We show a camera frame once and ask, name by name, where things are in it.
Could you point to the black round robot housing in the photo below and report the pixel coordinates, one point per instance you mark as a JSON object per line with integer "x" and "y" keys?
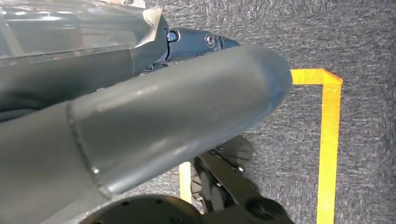
{"x": 145, "y": 210}

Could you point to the yellow floor tape square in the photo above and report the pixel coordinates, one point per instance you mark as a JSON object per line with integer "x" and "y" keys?
{"x": 329, "y": 139}

